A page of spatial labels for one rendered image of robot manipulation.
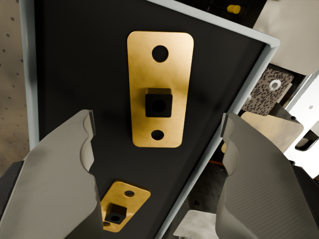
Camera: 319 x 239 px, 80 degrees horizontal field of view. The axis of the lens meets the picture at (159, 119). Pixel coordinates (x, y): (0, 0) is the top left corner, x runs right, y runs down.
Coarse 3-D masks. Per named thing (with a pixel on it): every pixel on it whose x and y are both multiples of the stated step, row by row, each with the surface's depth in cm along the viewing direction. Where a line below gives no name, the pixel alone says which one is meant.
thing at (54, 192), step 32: (64, 128) 9; (32, 160) 7; (64, 160) 7; (32, 192) 6; (64, 192) 6; (96, 192) 6; (0, 224) 5; (32, 224) 5; (64, 224) 5; (96, 224) 6
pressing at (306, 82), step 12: (300, 84) 30; (312, 84) 30; (288, 96) 31; (300, 96) 31; (312, 96) 31; (288, 108) 32; (300, 108) 32; (312, 108) 32; (300, 120) 34; (312, 120) 34; (312, 144) 37; (288, 156) 38; (300, 156) 38; (312, 156) 38; (312, 168) 40
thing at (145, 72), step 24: (144, 48) 11; (168, 48) 11; (192, 48) 11; (144, 72) 12; (168, 72) 12; (144, 96) 13; (168, 96) 12; (144, 120) 14; (168, 120) 14; (144, 144) 15; (168, 144) 15
